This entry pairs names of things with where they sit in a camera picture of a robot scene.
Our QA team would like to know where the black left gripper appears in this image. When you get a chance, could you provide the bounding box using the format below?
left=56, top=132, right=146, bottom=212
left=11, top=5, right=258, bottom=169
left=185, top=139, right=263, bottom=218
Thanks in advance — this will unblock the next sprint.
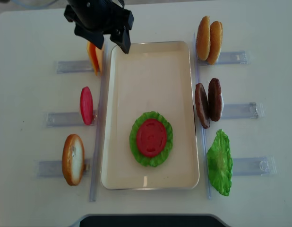
left=64, top=0, right=134, bottom=53

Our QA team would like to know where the red tomato slice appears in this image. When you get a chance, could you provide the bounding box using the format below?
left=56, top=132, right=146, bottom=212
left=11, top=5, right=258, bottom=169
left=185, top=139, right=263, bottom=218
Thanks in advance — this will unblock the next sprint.
left=136, top=119, right=167, bottom=158
left=80, top=87, right=94, bottom=125

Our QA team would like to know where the brown meat patty outer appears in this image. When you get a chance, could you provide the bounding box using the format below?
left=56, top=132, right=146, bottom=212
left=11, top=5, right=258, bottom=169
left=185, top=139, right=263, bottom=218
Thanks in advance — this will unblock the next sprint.
left=208, top=78, right=223, bottom=122

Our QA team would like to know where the sliced bread piece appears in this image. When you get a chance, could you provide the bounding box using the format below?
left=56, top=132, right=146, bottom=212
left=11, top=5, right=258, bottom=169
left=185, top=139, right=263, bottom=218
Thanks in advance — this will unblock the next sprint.
left=62, top=134, right=85, bottom=186

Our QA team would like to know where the green lettuce leaf on tray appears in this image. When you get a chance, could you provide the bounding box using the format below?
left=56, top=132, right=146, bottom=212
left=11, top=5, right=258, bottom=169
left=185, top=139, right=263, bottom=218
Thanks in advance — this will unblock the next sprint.
left=129, top=111, right=173, bottom=167

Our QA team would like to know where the green lettuce leaf upright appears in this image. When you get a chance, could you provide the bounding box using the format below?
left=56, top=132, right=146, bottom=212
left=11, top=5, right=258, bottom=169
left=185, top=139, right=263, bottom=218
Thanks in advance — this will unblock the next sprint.
left=207, top=129, right=233, bottom=196

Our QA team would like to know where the cream rectangular metal tray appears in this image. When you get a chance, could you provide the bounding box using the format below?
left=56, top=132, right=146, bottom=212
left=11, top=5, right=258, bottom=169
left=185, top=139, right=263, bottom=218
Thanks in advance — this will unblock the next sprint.
left=101, top=41, right=199, bottom=190

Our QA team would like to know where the golden bun half inner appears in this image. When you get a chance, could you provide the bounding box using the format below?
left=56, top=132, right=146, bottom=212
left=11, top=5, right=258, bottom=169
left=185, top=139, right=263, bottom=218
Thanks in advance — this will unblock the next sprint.
left=196, top=16, right=211, bottom=61

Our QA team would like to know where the clear left long rail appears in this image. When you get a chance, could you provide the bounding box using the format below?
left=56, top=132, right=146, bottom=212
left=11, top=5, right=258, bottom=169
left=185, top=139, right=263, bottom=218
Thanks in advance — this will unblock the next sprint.
left=89, top=39, right=109, bottom=202

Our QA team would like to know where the clear long rail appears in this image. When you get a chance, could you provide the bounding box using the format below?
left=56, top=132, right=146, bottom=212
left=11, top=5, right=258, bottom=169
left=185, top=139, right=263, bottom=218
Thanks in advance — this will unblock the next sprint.
left=89, top=39, right=109, bottom=202
left=194, top=33, right=212, bottom=200

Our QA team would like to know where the clear right long rail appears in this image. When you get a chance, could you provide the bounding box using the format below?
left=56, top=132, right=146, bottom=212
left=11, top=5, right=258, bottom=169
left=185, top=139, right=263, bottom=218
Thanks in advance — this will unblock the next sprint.
left=194, top=33, right=212, bottom=200

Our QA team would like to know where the clear tomato holder rail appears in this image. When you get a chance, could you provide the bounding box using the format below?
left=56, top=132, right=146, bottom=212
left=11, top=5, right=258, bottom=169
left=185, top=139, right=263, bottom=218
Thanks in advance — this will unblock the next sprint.
left=43, top=112, right=86, bottom=128

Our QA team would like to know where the clear bun holder rail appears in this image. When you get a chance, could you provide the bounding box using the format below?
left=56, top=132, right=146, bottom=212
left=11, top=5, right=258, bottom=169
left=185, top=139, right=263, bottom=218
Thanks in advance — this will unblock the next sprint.
left=197, top=51, right=252, bottom=66

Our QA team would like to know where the clear bread holder rail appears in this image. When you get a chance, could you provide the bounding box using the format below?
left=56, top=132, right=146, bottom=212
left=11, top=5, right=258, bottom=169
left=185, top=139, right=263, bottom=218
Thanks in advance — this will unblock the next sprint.
left=35, top=158, right=91, bottom=178

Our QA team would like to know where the clear patty holder rail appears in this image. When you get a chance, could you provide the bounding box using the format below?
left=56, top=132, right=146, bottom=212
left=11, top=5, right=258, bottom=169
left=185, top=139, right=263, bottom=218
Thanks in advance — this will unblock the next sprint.
left=221, top=102, right=265, bottom=120

